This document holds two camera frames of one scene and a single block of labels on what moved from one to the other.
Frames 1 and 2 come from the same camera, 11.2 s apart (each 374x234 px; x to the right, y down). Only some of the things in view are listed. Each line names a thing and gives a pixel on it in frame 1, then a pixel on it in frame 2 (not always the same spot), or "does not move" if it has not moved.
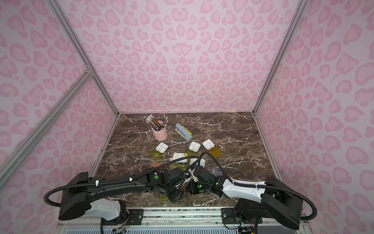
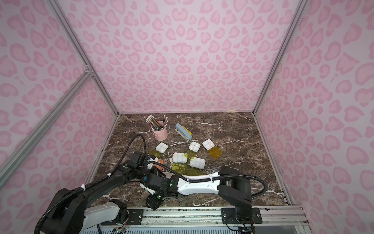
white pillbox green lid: x=202 y=162 does not move
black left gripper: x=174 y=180 → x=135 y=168
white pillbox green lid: x=161 y=148 does not move
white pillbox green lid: x=181 y=164 does not move
